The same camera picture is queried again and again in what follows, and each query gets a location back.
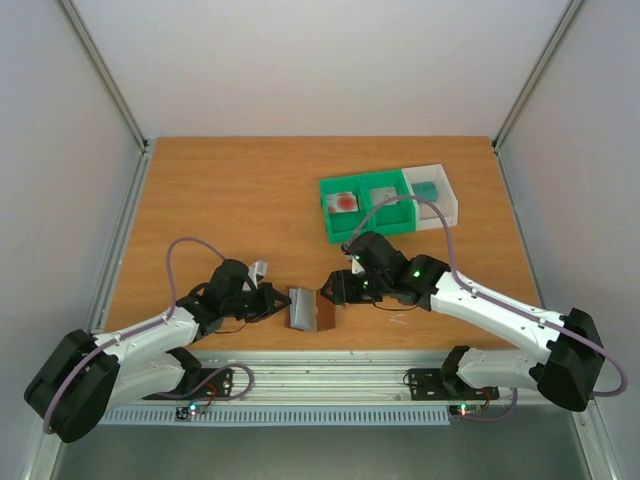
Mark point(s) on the controller board with leds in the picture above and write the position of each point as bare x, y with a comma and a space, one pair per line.
464, 410
189, 413

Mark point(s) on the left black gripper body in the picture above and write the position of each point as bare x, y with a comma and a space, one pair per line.
250, 308

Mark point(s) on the right controller board with leds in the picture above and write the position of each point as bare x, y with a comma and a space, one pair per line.
464, 410

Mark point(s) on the red white card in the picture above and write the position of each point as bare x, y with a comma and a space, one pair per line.
341, 203

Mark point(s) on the silver credit card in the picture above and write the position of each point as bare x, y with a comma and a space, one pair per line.
303, 311

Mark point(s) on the right aluminium upright profile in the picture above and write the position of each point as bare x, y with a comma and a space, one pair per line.
543, 62

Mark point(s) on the brown leather card holder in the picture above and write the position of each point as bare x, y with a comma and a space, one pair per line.
326, 314

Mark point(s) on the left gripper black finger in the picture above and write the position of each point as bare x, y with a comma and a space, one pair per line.
274, 299
258, 316

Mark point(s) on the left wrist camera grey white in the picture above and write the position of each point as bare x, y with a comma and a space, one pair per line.
256, 272

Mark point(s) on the teal card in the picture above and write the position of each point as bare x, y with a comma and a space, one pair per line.
426, 190

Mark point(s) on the aluminium front rail frame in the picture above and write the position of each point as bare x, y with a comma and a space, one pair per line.
332, 377

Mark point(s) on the white bin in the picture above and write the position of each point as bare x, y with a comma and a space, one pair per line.
447, 202

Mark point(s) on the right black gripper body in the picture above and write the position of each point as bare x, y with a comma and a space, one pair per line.
350, 288

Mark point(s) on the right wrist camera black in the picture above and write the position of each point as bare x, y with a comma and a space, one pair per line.
371, 252

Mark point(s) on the grey card in bin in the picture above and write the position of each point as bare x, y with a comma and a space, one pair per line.
383, 195

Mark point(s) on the green double bin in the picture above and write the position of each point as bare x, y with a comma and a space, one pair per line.
391, 220

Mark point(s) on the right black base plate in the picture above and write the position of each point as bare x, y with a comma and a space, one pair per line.
430, 384

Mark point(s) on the left aluminium upright profile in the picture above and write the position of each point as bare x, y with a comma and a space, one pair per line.
89, 46

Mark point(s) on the left controller board with leds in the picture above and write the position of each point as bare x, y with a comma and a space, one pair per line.
189, 413

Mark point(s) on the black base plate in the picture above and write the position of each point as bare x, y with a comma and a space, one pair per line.
213, 386
430, 384

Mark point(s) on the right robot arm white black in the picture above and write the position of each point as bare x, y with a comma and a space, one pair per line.
560, 356

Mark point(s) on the blue slotted cable duct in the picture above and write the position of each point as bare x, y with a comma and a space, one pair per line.
275, 416

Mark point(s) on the aluminium upright profile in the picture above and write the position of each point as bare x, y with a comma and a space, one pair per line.
543, 62
89, 46

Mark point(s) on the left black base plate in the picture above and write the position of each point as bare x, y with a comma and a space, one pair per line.
213, 386

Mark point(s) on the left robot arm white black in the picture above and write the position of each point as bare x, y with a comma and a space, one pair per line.
88, 375

